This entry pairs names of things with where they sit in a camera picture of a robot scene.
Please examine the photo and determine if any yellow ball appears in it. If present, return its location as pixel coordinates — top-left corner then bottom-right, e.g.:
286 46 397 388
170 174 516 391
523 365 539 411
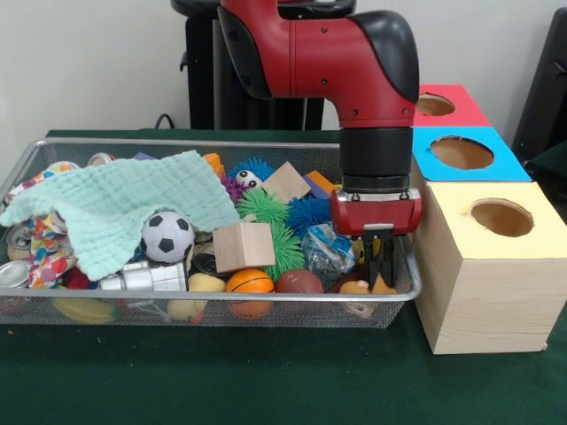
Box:
353 234 386 267

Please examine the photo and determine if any plain wooden block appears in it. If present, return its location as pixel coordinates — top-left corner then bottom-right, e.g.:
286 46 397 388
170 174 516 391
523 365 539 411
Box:
260 161 314 204
212 221 277 274

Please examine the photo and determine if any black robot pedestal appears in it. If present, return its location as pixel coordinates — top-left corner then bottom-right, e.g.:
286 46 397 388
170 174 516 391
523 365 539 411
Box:
170 0 358 131

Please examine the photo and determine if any dark green tablecloth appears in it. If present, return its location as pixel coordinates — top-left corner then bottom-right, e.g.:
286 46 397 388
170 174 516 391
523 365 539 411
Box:
524 141 567 187
0 128 567 425

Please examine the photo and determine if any blue spiky rubber ball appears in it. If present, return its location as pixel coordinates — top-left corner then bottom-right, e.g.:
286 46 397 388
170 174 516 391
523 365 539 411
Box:
286 197 334 240

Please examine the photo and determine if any clear plastic packet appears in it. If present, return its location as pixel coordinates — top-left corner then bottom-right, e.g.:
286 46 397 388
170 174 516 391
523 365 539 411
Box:
303 223 358 280

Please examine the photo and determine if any wooden box with three holes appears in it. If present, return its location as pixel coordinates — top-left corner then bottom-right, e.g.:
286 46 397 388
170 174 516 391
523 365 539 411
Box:
410 83 567 355

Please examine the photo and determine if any small orange basketball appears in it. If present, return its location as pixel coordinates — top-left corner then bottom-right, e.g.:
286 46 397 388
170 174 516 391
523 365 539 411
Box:
226 268 276 294

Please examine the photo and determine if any brown plush monkey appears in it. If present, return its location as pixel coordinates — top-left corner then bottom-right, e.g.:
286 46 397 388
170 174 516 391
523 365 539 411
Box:
340 272 398 296

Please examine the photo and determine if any green spiky rubber ball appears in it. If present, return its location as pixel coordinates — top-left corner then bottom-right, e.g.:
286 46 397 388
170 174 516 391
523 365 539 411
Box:
260 220 307 289

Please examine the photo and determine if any small brown football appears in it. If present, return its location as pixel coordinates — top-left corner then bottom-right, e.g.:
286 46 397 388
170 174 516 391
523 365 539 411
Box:
276 268 324 294

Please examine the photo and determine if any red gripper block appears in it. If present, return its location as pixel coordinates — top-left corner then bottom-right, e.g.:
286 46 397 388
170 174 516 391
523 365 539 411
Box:
330 197 423 289

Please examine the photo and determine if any shallow wire mesh bin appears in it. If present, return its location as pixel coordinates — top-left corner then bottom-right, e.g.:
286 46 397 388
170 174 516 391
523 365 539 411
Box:
0 137 422 329

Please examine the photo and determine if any mint green waffle cloth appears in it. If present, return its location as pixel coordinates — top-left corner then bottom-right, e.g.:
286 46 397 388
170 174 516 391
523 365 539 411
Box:
0 150 243 282

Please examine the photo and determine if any small soccer ball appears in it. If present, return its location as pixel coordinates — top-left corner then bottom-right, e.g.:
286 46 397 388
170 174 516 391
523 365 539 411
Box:
140 211 196 266

